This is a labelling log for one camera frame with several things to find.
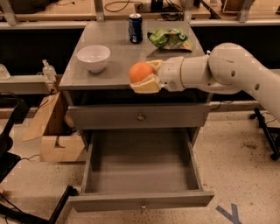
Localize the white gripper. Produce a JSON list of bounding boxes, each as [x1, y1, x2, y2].
[[130, 57, 185, 94]]

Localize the orange fruit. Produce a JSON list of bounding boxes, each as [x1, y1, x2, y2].
[[129, 62, 153, 83]]

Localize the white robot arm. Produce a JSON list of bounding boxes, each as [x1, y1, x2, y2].
[[129, 43, 280, 120]]

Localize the closed grey upper drawer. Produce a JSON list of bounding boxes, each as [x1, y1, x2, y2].
[[68, 103, 210, 130]]

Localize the grey drawer cabinet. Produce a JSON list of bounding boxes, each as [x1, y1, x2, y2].
[[59, 20, 211, 144]]

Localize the open grey lower drawer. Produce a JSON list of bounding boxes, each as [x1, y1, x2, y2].
[[70, 129, 214, 212]]

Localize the green chip bag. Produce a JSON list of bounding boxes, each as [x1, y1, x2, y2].
[[147, 28, 193, 52]]

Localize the blue soda can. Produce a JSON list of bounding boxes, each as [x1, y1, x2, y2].
[[129, 13, 143, 44]]

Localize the white bowl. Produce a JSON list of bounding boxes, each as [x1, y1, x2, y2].
[[77, 45, 111, 73]]

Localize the clear plastic bottle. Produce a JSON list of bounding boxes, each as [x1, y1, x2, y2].
[[42, 59, 57, 82]]

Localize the black stand leg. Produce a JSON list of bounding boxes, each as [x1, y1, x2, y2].
[[250, 108, 280, 161]]

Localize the cardboard box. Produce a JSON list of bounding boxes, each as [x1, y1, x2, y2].
[[23, 75, 84, 162]]

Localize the black chair frame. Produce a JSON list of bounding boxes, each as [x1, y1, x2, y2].
[[0, 90, 80, 224]]

